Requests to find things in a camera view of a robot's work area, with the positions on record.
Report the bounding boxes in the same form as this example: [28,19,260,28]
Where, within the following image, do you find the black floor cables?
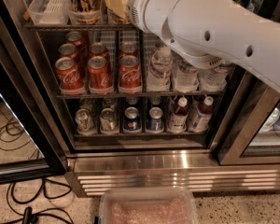
[0,117,75,224]

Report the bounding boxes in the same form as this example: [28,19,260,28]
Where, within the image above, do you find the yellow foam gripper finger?
[105,0,129,19]

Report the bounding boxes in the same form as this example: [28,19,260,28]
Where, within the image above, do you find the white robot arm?
[105,0,280,93]

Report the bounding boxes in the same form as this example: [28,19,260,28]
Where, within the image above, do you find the right water bottle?
[199,65,230,91]

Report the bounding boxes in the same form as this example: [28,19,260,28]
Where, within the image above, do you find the front left Coca-Cola can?
[55,57,85,95]

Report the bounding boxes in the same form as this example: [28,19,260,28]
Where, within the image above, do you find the wire shelf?
[57,91,223,99]
[25,23,138,32]

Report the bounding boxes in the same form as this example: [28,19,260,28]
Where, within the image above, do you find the left blue Pepsi can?
[123,106,141,133]

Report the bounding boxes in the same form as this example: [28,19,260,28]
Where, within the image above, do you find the second row left cola can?
[58,43,80,63]

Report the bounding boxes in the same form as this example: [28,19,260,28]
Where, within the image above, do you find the second row right cola can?
[119,42,138,57]

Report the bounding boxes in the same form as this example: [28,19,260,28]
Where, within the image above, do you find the silver green can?
[75,108,96,135]
[100,108,119,134]

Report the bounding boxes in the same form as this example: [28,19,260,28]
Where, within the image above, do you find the second row cola can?
[89,42,109,59]
[119,42,138,57]
[58,43,80,63]

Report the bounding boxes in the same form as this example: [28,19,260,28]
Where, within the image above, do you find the back left cola can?
[65,31,87,51]

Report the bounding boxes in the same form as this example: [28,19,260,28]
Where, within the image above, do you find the clear plastic bin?
[99,187,199,224]

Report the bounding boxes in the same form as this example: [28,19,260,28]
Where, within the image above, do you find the tea bottle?
[189,96,214,133]
[167,97,189,133]

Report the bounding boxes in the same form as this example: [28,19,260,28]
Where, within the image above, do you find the middle wire shelf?
[57,91,223,99]

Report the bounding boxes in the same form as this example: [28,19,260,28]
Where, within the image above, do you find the front right Coca-Cola can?
[119,55,141,93]

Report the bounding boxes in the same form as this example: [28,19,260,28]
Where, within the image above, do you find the front middle Coca-Cola can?
[88,56,112,94]

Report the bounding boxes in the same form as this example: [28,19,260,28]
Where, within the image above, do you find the open fridge glass door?
[0,46,65,185]

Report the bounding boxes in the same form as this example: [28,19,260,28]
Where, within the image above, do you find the second row middle cola can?
[89,42,109,59]

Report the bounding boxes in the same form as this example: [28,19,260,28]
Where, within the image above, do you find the left water bottle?
[147,46,173,91]

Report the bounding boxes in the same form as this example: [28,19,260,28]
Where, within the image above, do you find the blue pepsi can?
[147,107,164,133]
[123,106,141,133]

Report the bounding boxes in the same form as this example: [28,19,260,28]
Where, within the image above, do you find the steel fridge base grille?
[65,150,280,197]

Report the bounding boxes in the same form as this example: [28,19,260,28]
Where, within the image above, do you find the left silver green can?
[75,108,96,135]

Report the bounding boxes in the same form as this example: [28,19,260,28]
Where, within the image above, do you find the coca-cola can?
[55,57,85,95]
[88,56,112,94]
[119,55,141,93]

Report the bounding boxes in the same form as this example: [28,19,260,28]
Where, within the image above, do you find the left tea bottle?
[167,97,189,133]

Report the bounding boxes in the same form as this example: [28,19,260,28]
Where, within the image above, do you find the right silver green can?
[100,108,119,134]

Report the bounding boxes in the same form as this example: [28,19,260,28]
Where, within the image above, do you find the right blue Pepsi can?
[147,107,164,133]

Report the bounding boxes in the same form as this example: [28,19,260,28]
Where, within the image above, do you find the empty white tray left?
[28,0,71,25]

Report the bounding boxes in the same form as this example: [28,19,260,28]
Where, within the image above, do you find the water bottle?
[173,58,199,93]
[199,65,230,91]
[147,46,173,91]

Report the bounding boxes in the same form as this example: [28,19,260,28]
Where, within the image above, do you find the right tea bottle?
[189,96,214,133]

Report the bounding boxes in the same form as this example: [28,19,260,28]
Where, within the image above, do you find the middle water bottle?
[173,58,199,93]

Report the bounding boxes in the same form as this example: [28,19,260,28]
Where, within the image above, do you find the top wire shelf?
[25,23,138,32]

